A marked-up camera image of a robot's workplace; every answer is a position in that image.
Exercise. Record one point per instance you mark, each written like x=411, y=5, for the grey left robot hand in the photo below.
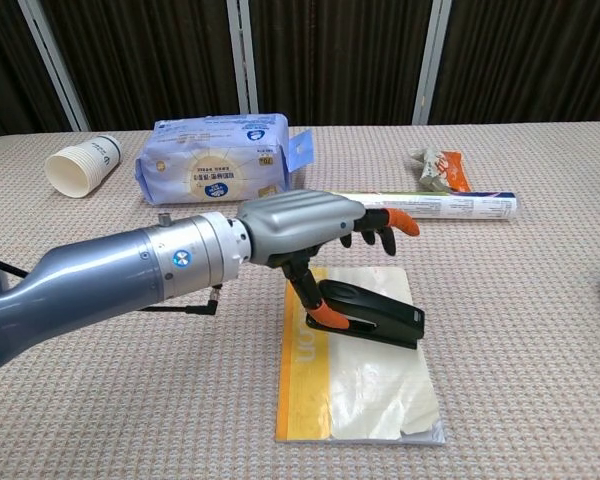
x=295, y=225

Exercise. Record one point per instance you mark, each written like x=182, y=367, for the small black stapler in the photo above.
x=380, y=310

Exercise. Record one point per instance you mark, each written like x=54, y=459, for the blue grey left robot arm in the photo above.
x=95, y=280

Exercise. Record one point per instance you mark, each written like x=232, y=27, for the blue tissue pack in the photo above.
x=215, y=160

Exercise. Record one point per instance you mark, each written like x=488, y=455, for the plastic wrap roll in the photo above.
x=460, y=205

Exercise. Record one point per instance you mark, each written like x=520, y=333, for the orange snack packet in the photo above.
x=455, y=172

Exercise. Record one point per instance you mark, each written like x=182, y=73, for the yellow white Lexicon notebook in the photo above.
x=380, y=395

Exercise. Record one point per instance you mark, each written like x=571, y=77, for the white paper cup stack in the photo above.
x=82, y=167

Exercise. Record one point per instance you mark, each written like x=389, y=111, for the beige woven tablecloth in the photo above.
x=505, y=300

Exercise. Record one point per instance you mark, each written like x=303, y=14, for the dark brown curtain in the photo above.
x=145, y=55

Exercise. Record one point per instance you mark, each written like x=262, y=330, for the grey partition post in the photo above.
x=430, y=60
x=242, y=55
x=55, y=65

